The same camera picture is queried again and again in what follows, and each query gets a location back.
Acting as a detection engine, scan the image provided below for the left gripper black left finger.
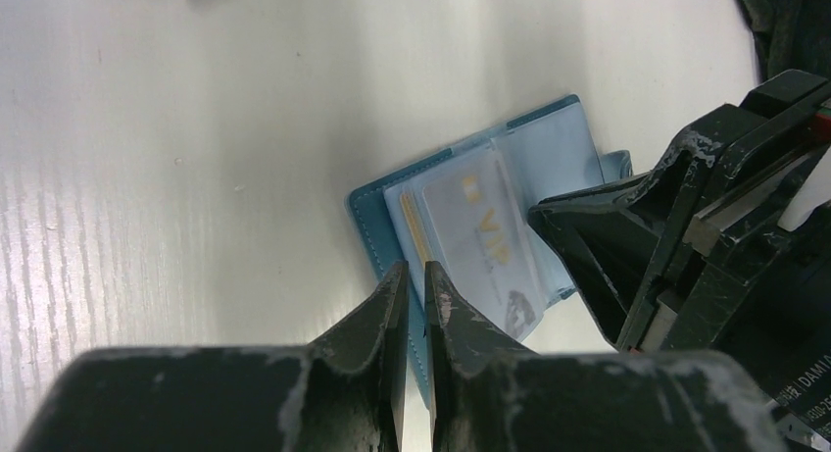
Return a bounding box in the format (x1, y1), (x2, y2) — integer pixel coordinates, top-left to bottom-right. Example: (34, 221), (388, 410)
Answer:
(311, 262), (410, 451)

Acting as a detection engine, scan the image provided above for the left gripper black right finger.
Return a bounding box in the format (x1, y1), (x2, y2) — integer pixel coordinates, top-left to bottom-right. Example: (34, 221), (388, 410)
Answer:
(424, 261), (534, 451)

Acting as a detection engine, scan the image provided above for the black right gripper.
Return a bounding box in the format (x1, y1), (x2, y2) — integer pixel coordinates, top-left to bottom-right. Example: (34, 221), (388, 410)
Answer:
(528, 70), (830, 436)

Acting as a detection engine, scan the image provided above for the silver VIP credit card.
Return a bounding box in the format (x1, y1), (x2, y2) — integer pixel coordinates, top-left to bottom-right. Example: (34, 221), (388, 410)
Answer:
(419, 149), (544, 340)

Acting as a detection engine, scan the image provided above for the blue leather card holder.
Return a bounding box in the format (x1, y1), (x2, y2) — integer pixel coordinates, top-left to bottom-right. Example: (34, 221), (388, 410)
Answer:
(346, 94), (632, 400)

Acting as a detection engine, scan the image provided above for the black floral fleece blanket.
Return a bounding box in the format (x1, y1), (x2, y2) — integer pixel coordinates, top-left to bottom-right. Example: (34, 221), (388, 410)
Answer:
(737, 0), (830, 81)

